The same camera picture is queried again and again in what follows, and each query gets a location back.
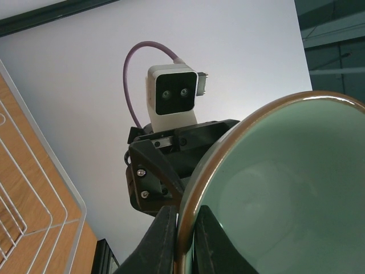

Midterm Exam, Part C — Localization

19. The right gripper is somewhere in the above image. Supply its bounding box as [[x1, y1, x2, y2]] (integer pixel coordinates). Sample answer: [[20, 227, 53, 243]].
[[124, 119, 238, 216]]

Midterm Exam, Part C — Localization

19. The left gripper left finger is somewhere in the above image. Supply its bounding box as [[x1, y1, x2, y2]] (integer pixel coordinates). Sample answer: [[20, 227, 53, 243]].
[[115, 206, 177, 274]]

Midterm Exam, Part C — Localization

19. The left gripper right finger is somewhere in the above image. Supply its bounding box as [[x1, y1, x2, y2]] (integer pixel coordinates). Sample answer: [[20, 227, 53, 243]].
[[193, 205, 259, 274]]

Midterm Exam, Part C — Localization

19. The green ceramic bowl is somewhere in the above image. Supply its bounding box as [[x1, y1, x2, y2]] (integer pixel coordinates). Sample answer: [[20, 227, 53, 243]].
[[174, 91, 364, 273]]

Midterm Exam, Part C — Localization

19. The white wire dish rack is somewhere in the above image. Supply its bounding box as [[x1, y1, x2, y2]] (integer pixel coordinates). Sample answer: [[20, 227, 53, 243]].
[[1, 67, 96, 273]]

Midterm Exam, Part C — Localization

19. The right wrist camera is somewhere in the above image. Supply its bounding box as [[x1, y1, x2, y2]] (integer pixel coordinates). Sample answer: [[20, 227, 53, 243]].
[[146, 63, 208, 132]]

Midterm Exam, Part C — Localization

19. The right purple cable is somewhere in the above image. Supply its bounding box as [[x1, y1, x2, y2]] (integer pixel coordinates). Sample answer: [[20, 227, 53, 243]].
[[122, 41, 186, 129]]

